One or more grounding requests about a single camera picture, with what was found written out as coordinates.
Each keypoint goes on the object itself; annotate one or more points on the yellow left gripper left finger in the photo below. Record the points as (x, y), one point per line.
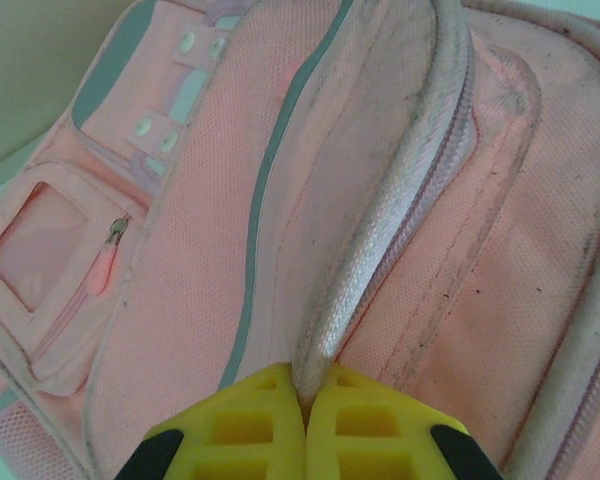
(230, 435)

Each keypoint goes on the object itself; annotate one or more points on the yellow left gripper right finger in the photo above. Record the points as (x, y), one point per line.
(380, 435)

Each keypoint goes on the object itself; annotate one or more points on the pink student backpack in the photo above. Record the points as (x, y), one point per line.
(205, 225)

